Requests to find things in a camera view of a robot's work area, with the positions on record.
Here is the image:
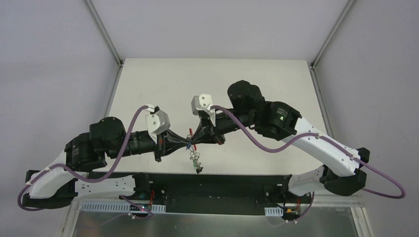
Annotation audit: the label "keyring bunch with tags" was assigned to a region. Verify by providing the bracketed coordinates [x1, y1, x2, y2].
[187, 128, 203, 174]

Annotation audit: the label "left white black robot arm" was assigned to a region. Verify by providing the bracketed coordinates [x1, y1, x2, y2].
[18, 117, 192, 211]

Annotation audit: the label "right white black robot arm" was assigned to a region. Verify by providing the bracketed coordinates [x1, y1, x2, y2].
[191, 80, 370, 202]

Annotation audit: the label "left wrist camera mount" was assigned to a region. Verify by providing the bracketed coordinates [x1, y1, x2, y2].
[145, 105, 170, 144]

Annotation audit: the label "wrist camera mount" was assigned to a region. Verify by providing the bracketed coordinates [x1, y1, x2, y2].
[191, 94, 216, 126]
[145, 105, 170, 144]

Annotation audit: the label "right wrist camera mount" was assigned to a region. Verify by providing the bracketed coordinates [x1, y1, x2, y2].
[191, 94, 216, 126]

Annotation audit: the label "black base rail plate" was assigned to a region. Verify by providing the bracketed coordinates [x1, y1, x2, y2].
[85, 170, 331, 216]

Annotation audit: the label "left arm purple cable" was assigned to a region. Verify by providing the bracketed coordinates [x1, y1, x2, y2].
[17, 105, 158, 220]

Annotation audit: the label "white slotted cable duct left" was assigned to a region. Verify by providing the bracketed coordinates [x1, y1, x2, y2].
[80, 201, 166, 214]

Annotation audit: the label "white slotted cable duct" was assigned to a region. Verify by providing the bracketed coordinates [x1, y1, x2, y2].
[264, 206, 284, 217]
[80, 201, 166, 214]

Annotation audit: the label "white slotted cable duct right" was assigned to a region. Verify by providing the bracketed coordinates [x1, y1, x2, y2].
[264, 206, 284, 217]

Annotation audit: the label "aluminium frame post left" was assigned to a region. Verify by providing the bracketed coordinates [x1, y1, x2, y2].
[83, 0, 123, 68]

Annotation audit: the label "aluminium frame post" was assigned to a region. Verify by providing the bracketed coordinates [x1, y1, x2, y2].
[83, 0, 123, 68]
[310, 0, 357, 70]

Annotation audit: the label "aluminium frame post right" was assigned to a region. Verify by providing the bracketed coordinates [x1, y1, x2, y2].
[310, 0, 357, 70]

